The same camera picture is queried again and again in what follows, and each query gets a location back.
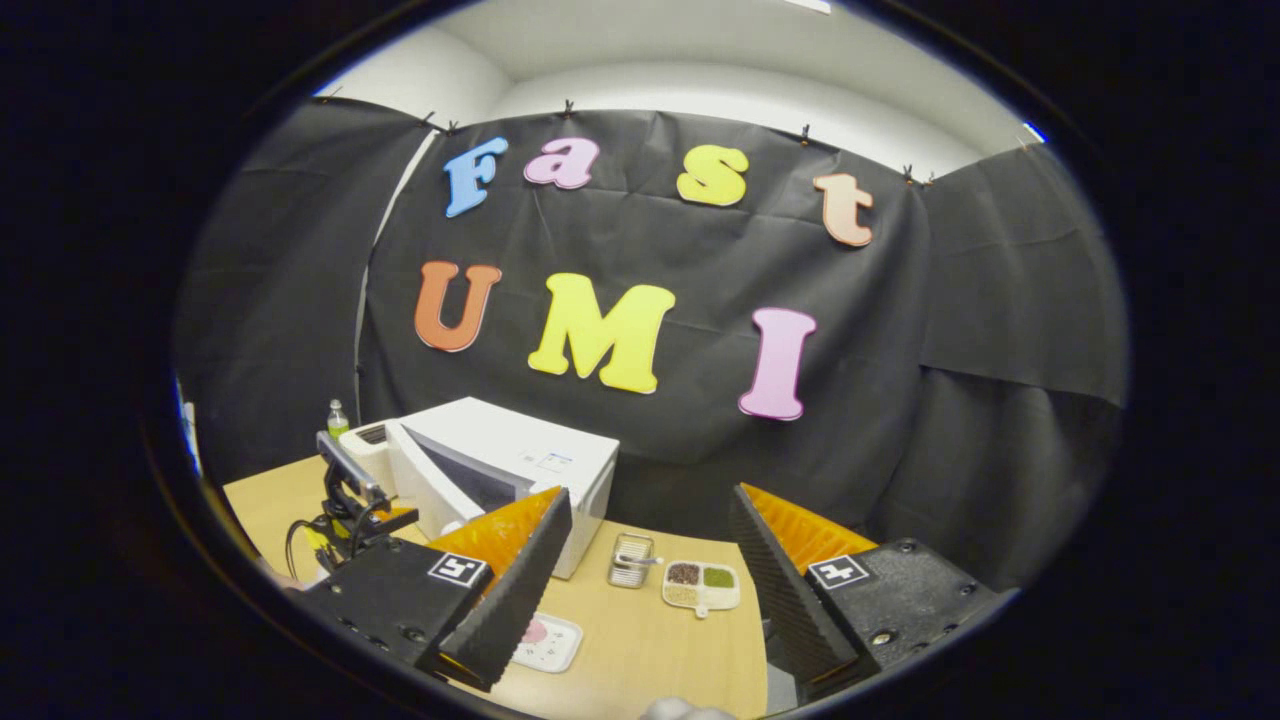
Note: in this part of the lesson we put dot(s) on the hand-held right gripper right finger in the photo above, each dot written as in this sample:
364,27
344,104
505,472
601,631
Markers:
790,600

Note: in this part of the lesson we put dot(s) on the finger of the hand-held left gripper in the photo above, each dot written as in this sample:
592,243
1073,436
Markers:
400,515

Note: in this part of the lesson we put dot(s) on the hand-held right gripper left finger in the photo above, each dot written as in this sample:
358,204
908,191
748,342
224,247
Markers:
520,600

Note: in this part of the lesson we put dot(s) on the pink ham slice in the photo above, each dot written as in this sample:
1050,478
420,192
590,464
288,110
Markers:
533,633

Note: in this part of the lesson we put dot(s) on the white square cherry-print plate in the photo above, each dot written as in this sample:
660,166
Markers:
560,650

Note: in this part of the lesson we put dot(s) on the white microwave oven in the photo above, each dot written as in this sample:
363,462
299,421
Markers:
520,440

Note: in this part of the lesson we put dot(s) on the small white toaster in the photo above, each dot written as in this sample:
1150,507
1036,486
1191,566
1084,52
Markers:
365,455

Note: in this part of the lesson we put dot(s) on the clear bottle with green label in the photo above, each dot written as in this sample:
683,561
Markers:
338,425

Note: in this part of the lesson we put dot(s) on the white divided dish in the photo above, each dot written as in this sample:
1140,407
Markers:
722,598

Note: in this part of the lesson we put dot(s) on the pile of green mung beans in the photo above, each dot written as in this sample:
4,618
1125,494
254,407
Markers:
718,577

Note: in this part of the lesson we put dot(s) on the pile of soybeans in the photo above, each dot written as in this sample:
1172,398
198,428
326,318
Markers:
682,595

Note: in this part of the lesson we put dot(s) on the pile of red beans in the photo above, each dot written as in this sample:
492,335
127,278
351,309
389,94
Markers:
683,574

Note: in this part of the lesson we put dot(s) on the long ceiling light panel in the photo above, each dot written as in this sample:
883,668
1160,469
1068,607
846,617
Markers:
808,5

